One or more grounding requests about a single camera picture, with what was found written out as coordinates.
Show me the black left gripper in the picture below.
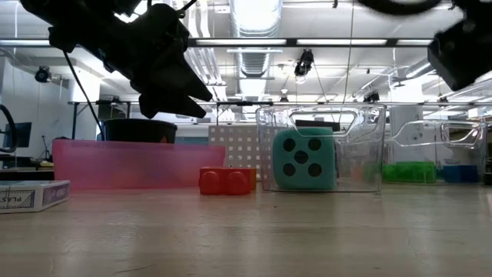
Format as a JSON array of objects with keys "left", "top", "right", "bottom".
[{"left": 48, "top": 3, "right": 214, "bottom": 119}]

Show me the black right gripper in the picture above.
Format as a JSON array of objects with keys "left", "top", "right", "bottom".
[{"left": 427, "top": 11, "right": 492, "bottom": 92}]

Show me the red toy brick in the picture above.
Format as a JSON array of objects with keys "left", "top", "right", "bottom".
[{"left": 198, "top": 165, "right": 253, "bottom": 196}]

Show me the blue toy brick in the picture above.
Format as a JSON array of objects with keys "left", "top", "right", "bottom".
[{"left": 441, "top": 165, "right": 480, "bottom": 184}]

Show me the green toy brick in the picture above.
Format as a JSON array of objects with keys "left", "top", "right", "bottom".
[
  {"left": 395, "top": 161, "right": 437, "bottom": 184},
  {"left": 382, "top": 164, "right": 399, "bottom": 182}
]

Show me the clear plastic bin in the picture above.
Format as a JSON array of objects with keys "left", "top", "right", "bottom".
[
  {"left": 384, "top": 119, "right": 489, "bottom": 185},
  {"left": 255, "top": 103, "right": 387, "bottom": 193}
]

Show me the teal foam die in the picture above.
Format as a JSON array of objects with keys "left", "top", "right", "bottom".
[{"left": 271, "top": 128, "right": 338, "bottom": 191}]

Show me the playing card box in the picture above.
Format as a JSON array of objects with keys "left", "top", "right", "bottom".
[{"left": 0, "top": 179, "right": 72, "bottom": 215}]

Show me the black framed background table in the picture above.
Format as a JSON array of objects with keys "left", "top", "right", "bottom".
[{"left": 68, "top": 100, "right": 262, "bottom": 140}]

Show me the black bucket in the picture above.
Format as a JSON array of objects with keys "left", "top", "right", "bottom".
[{"left": 103, "top": 118, "right": 178, "bottom": 144}]

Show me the white perforated panel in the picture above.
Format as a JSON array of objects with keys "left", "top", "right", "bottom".
[{"left": 208, "top": 125, "right": 274, "bottom": 182}]

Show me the pink translucent plastic tray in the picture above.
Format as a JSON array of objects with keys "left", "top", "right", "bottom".
[{"left": 52, "top": 138, "right": 227, "bottom": 190}]

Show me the black ceiling spotlight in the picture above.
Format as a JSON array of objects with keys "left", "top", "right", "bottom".
[{"left": 34, "top": 65, "right": 52, "bottom": 84}]

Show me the black background monitor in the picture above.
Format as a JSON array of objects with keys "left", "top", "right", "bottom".
[{"left": 3, "top": 122, "right": 33, "bottom": 149}]

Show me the silver ventilation duct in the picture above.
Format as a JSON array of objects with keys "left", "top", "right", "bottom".
[{"left": 230, "top": 0, "right": 284, "bottom": 78}]

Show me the black hanging ceiling camera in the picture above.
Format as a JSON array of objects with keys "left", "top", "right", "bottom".
[{"left": 294, "top": 48, "right": 315, "bottom": 78}]

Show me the black overhead frame bar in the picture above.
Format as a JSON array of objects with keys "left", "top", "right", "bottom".
[{"left": 0, "top": 37, "right": 435, "bottom": 48}]

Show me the black curved hose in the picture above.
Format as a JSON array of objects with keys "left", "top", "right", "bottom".
[{"left": 0, "top": 103, "right": 18, "bottom": 154}]

